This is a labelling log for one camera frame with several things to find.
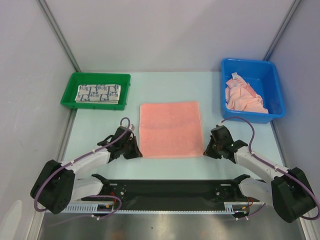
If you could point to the left aluminium corner post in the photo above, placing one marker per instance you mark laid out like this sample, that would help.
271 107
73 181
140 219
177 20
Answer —
45 8

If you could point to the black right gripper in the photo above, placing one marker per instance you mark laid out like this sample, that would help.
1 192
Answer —
213 147

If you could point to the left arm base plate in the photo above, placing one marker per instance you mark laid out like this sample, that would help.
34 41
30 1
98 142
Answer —
109 188

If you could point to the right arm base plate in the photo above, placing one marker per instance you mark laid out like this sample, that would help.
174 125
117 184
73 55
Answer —
229 193

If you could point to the light pink towel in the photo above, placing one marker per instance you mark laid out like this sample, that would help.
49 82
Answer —
240 96

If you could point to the green plastic tray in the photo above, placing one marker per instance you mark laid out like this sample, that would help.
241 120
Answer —
86 78

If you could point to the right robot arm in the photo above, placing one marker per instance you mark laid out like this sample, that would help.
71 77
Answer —
286 190

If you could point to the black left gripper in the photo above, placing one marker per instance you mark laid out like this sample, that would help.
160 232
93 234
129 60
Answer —
135 152

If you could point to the right aluminium corner post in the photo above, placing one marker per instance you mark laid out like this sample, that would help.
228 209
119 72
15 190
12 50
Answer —
293 9

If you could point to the blue plastic bin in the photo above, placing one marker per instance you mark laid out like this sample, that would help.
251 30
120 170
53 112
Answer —
263 78

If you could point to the aluminium corner post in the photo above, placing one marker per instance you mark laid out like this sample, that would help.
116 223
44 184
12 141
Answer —
293 9
45 8

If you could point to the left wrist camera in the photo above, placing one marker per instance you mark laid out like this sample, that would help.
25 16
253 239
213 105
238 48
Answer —
132 127

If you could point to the grey cable duct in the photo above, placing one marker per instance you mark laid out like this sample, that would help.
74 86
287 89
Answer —
155 206

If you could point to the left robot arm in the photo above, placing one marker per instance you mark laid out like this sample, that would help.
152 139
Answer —
60 183

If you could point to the blue white patterned towel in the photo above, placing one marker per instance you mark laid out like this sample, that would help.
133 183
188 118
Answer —
98 93

